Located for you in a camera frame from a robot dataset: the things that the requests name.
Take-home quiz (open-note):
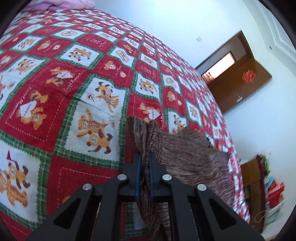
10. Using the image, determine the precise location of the red paper door ornament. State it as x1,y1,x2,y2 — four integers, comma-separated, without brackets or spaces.
242,70,256,83

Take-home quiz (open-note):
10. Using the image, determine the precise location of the brown wooden door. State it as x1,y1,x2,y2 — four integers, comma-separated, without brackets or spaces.
208,56,273,114

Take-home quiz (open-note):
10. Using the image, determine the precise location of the red checkered bear bedspread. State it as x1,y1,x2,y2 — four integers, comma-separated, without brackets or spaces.
1,9,250,240

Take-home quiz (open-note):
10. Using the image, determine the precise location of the brown wooden cabinet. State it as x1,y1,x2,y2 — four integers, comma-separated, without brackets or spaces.
241,155,266,233

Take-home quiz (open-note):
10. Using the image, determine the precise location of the pink folded quilt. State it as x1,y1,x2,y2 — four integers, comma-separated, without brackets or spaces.
23,0,95,11

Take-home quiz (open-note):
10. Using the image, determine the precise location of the brown knitted sweater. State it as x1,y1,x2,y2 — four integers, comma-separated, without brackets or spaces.
127,116,235,240

